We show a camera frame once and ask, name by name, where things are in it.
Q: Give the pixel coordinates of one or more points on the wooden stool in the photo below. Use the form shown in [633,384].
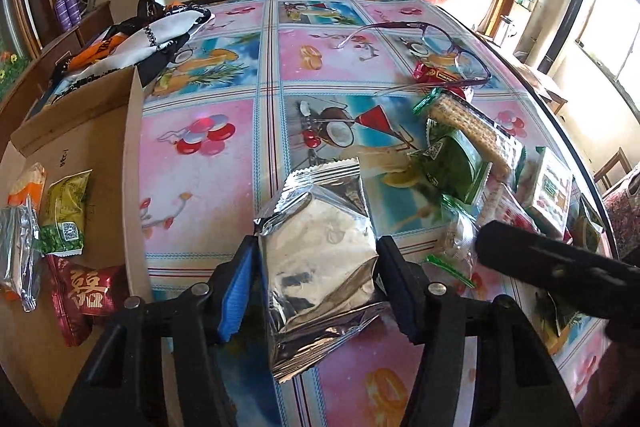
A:
[550,92]

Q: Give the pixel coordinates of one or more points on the tall black board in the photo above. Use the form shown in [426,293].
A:
[565,27]

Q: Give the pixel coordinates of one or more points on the black white patterned cloth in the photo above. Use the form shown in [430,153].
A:
[160,32]

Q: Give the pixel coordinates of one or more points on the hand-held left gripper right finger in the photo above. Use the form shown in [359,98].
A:
[400,292]

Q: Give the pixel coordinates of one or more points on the white red snack packet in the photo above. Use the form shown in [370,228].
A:
[505,207]

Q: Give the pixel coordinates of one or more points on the light wooden chair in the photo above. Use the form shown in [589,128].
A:
[612,167]

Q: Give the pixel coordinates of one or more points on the brown cardboard box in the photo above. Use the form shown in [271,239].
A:
[80,117]

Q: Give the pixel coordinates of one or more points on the orange snack packet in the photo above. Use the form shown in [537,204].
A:
[27,187]

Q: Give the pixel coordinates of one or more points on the purple spray bottle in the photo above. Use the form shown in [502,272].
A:
[74,9]
[61,14]

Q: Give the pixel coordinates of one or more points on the green yellow snack packet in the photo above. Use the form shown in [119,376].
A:
[452,167]
[65,202]

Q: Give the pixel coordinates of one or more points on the silver foil snack packet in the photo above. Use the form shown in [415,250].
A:
[315,267]
[17,252]

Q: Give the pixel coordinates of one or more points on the clear cracker packet green ends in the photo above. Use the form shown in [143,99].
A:
[457,232]

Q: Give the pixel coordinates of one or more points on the printed fruit tablecloth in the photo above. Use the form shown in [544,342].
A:
[210,217]

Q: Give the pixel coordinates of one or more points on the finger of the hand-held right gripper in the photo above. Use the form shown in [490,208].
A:
[550,262]

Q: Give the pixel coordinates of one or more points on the long cracker packet green ends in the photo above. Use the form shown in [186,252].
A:
[470,127]

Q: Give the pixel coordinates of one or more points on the small red snack packet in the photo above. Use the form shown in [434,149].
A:
[435,74]

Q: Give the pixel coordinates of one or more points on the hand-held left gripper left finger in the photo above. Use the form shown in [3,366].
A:
[240,287]

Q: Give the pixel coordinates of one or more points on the window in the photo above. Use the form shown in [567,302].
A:
[610,27]

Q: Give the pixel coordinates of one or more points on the red packet gold character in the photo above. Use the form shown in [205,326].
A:
[85,292]

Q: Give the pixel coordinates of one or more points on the purple frame eyeglasses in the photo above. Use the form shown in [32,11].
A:
[440,39]

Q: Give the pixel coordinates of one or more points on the dark green snack packet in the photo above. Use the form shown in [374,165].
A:
[560,319]
[585,222]

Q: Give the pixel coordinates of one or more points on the red patterned cushion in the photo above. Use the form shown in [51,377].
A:
[625,212]

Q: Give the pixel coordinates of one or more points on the white green snack packet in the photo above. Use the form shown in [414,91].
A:
[547,187]

